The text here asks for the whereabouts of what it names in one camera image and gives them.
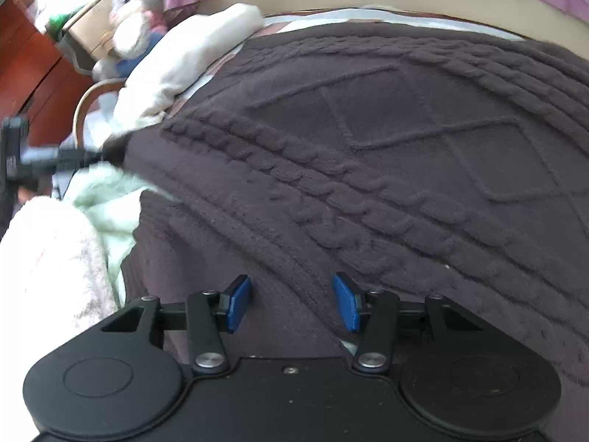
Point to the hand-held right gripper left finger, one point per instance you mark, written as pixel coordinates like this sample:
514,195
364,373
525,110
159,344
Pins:
239,304

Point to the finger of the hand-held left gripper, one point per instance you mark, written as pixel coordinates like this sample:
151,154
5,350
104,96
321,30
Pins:
69,156

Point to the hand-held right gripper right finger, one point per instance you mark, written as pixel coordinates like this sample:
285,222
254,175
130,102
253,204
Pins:
346,301

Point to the checkered rug with dog print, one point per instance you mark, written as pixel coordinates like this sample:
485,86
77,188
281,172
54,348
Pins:
99,106

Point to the light green garment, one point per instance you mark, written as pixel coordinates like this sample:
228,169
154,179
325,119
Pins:
106,212

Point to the red-brown wooden dresser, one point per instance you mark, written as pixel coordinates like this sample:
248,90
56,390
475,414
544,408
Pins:
37,69

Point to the white fluffy garment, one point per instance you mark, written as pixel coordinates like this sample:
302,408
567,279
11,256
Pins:
46,262

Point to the beige nightstand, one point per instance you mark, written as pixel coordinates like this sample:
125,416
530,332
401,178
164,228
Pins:
87,27

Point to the green plastic bag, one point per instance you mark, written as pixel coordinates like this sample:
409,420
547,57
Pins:
57,20

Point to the white folded garment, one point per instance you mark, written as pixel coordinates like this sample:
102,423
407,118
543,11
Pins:
184,60

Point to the grey plush rabbit toy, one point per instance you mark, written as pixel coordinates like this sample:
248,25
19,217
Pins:
138,14

